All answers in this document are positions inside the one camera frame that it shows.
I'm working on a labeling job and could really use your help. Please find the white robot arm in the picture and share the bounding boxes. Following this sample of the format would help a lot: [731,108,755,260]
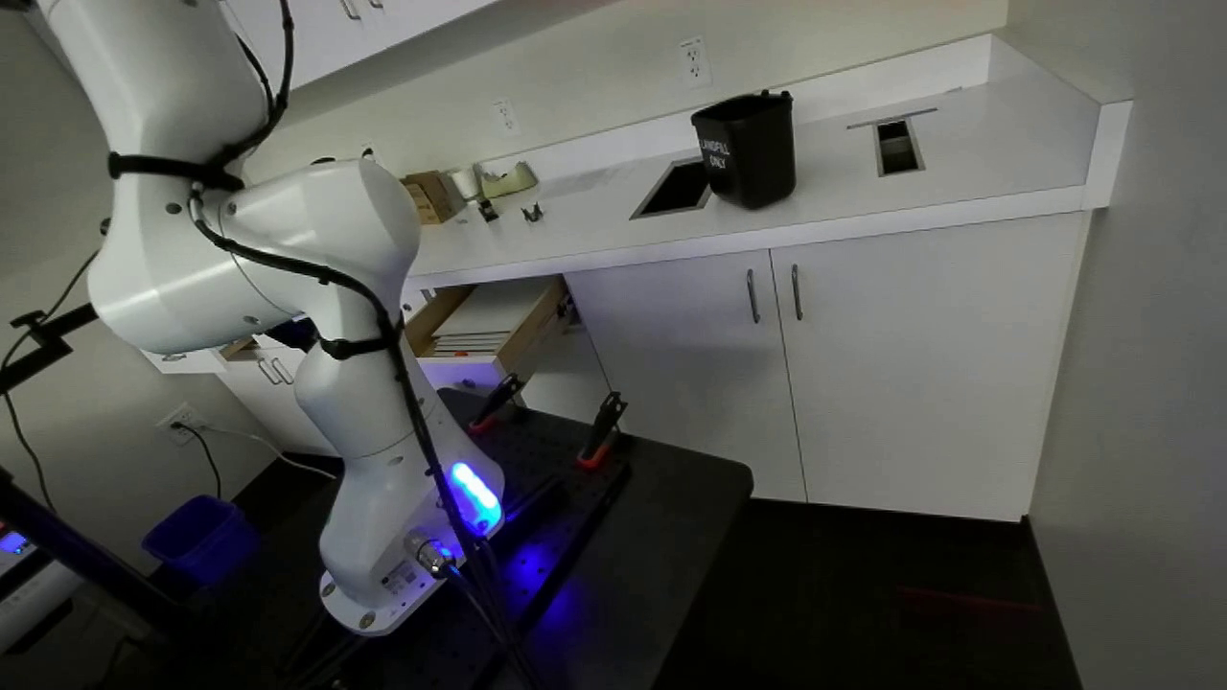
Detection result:
[36,0,505,636]

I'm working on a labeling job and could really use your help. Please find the open wooden drawer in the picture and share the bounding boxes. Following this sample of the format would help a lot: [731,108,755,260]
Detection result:
[406,275,567,387]

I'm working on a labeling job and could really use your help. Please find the black landfill bin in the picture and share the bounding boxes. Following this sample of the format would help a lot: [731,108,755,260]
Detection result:
[689,90,796,210]

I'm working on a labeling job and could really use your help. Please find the blue floor bin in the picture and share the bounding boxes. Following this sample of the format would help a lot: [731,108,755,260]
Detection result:
[143,493,255,585]

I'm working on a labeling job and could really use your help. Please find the left white cabinet door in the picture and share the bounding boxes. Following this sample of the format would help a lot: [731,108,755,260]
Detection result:
[567,252,804,503]

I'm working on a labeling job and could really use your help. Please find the white cabinet door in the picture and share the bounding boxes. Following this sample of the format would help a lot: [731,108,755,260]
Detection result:
[567,252,804,503]
[773,215,1089,521]

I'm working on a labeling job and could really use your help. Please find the right red black clamp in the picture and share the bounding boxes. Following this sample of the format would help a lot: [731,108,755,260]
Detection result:
[574,392,630,472]

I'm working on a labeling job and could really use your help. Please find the red black clamp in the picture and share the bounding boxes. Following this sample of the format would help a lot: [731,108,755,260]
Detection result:
[574,392,630,472]
[466,376,525,433]

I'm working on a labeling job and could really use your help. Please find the left red black clamp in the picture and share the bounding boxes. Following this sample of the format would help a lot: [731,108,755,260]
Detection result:
[466,376,525,433]

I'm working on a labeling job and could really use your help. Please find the black robot table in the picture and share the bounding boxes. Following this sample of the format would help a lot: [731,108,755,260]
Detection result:
[180,411,753,690]

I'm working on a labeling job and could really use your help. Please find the brown cardboard box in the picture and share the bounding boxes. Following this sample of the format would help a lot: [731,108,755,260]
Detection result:
[401,171,465,227]

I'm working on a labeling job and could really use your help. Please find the right white cabinet door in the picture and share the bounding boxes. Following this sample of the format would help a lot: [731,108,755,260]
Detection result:
[773,215,1089,521]

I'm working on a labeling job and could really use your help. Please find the white wall outlet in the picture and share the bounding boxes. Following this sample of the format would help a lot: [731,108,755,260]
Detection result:
[677,39,707,86]

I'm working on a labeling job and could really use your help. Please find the black camera stand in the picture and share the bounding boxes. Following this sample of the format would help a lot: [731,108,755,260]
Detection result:
[0,297,194,645]

